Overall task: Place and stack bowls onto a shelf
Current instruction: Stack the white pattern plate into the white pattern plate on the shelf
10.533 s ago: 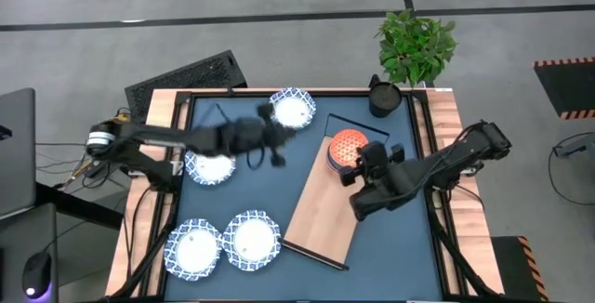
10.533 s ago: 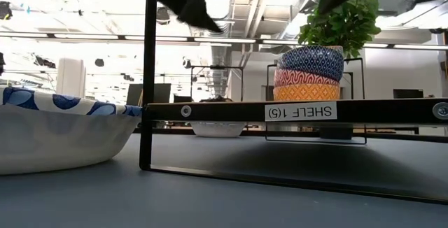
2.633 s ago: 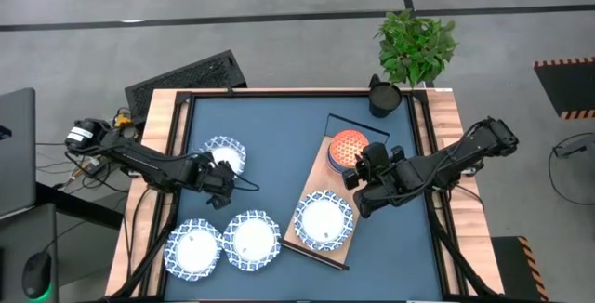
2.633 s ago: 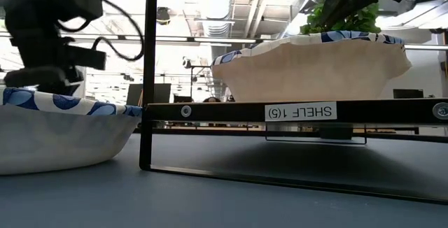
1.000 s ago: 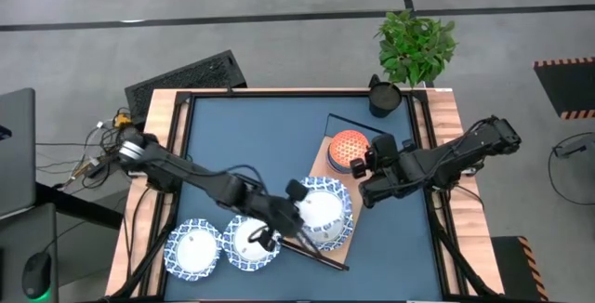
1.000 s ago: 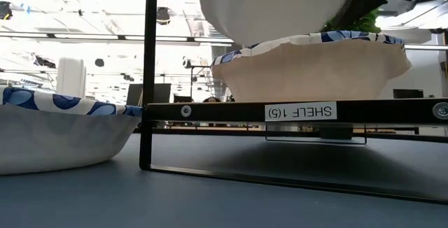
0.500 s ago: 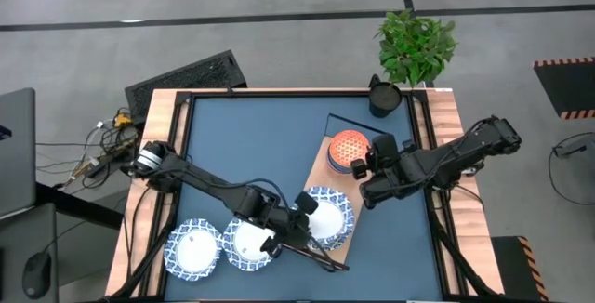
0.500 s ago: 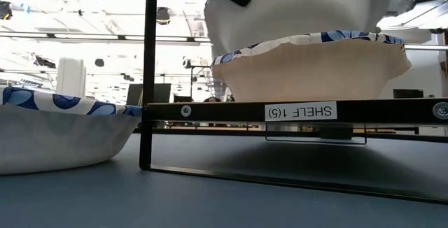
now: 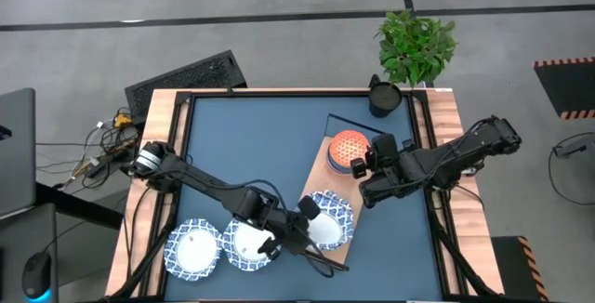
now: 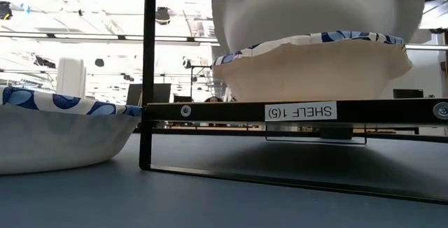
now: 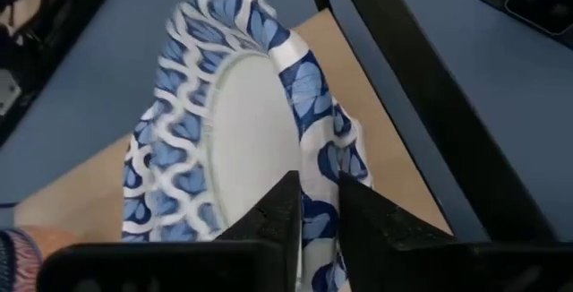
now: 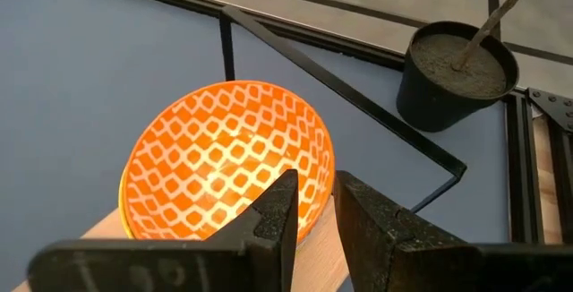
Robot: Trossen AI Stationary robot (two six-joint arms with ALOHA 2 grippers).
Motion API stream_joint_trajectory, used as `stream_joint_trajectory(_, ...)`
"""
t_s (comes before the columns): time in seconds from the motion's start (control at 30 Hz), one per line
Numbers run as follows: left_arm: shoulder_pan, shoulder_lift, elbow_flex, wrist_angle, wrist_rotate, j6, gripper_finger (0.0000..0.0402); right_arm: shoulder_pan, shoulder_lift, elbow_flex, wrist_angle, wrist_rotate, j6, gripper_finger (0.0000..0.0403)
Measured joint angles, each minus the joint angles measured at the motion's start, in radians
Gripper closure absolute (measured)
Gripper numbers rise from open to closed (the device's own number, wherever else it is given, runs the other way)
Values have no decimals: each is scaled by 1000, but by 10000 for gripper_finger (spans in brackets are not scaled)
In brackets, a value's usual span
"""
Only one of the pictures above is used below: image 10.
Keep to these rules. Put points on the silver shelf screw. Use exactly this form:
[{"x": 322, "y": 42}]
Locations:
[
  {"x": 442, "y": 110},
  {"x": 185, "y": 110}
]

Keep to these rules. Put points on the large blue-white paper bowl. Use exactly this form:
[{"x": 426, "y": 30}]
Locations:
[{"x": 52, "y": 144}]

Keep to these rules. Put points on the person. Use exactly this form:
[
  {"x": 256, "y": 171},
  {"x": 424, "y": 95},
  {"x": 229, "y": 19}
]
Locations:
[{"x": 213, "y": 99}]

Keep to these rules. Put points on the dark monitor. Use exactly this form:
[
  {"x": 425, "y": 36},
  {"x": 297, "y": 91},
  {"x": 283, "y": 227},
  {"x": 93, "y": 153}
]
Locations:
[{"x": 161, "y": 93}]

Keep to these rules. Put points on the black ceiling dome lamp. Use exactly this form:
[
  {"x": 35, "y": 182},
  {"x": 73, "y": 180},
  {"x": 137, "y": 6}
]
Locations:
[{"x": 163, "y": 15}]

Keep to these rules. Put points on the white pillar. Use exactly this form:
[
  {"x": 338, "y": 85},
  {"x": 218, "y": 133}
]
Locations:
[{"x": 70, "y": 77}]

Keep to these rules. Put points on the white shelf label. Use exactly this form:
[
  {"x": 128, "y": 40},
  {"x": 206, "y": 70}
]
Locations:
[{"x": 301, "y": 111}]

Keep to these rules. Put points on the black frame wooden shelf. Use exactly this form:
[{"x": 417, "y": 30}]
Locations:
[{"x": 148, "y": 63}]

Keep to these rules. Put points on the small blue-white paper bowl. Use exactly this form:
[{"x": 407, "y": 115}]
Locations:
[
  {"x": 315, "y": 77},
  {"x": 315, "y": 7}
]

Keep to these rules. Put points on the small black monitor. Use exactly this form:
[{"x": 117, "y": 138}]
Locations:
[{"x": 407, "y": 94}]

